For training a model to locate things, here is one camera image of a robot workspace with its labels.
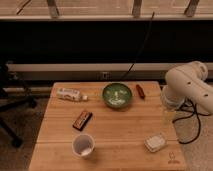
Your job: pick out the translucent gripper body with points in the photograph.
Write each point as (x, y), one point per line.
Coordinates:
(168, 115)

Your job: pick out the dark brown eraser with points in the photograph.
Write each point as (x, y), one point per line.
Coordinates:
(82, 120)

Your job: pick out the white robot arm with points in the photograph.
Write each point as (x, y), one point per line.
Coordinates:
(187, 81)

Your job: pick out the green ceramic bowl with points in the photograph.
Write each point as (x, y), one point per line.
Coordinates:
(117, 95)

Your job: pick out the small red-brown stick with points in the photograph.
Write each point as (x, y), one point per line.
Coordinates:
(140, 91)

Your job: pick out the white baseboard heater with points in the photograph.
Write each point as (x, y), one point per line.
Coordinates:
(91, 72)

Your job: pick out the white plastic bottle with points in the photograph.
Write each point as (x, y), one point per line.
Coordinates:
(71, 94)

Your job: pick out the black office chair base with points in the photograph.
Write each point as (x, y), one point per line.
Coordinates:
(5, 76)

